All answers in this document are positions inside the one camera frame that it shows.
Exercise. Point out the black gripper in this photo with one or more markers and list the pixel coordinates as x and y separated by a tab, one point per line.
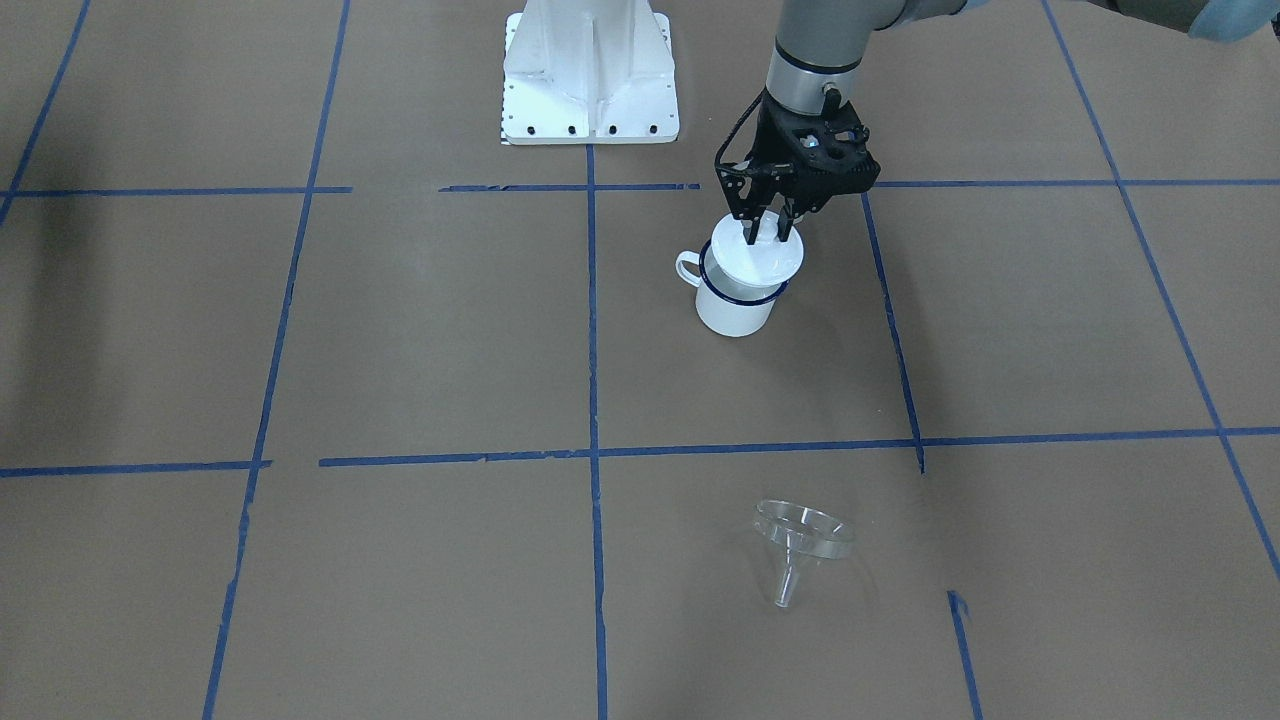
771	140

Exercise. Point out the white cup lid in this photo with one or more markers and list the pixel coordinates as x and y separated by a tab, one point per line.
752	271

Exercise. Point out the clear glass funnel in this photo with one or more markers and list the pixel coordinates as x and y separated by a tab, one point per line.
804	536

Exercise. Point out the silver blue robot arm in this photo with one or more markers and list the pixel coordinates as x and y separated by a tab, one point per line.
819	45

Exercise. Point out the white enamel cup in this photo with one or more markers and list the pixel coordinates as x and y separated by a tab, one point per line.
725	306

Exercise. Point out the brown paper table cover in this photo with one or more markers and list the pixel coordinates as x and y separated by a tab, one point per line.
319	401

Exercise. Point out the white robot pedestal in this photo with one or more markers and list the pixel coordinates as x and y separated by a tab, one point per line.
588	72

